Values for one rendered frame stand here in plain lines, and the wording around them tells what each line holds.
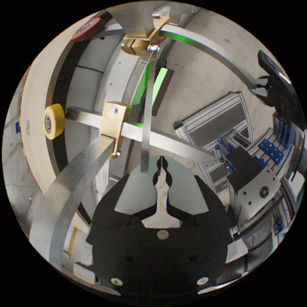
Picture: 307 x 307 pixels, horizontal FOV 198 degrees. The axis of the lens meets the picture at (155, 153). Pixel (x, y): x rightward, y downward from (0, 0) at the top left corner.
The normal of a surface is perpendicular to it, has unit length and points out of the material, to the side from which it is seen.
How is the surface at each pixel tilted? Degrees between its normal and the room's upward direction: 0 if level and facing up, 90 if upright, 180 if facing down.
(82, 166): 90
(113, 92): 0
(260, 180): 90
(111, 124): 0
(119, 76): 0
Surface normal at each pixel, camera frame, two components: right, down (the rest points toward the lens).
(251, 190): -0.59, -0.71
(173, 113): -0.04, 0.50
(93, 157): 0.34, -0.81
